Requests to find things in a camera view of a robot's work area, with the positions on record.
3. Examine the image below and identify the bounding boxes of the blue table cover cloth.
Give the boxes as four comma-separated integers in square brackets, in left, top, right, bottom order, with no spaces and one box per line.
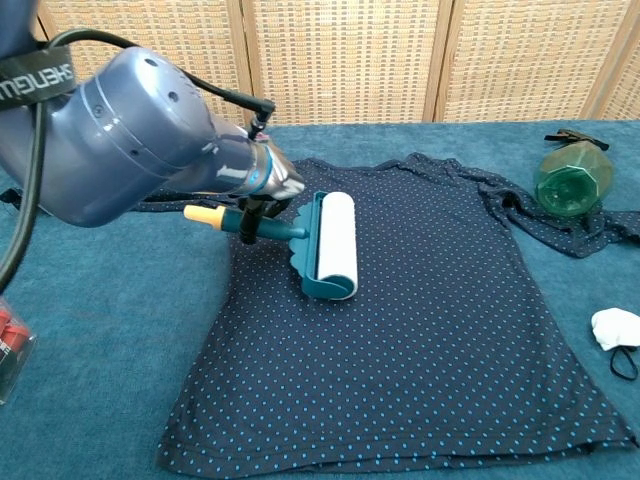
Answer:
[0,118,640,480]

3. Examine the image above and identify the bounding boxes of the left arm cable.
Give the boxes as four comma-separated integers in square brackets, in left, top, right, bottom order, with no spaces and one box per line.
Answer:
[0,28,277,296]

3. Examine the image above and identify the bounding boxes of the woven wooden folding screen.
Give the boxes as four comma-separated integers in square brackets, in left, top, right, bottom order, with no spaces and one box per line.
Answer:
[29,0,640,130]

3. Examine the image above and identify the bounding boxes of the clear box red items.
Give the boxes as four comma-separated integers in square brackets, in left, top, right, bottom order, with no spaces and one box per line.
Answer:
[0,294,39,406]

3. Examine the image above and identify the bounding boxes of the black printed arm strap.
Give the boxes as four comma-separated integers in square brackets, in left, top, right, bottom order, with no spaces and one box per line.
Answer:
[0,46,77,112]

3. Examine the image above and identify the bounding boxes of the green spray bottle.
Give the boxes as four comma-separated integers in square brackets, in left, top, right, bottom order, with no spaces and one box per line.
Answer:
[533,128,615,218]

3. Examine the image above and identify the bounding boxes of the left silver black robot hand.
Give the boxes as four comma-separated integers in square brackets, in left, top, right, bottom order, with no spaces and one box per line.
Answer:
[238,143,307,245]

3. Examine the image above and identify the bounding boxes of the teal white lint roller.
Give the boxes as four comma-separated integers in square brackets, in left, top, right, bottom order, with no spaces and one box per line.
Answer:
[183,190,360,303]

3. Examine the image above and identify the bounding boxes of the navy polka dot shirt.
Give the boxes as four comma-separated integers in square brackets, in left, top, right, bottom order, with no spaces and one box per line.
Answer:
[0,152,640,476]

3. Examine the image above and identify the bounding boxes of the white face mask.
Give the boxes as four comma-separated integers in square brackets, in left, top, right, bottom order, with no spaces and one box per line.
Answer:
[590,308,640,382]

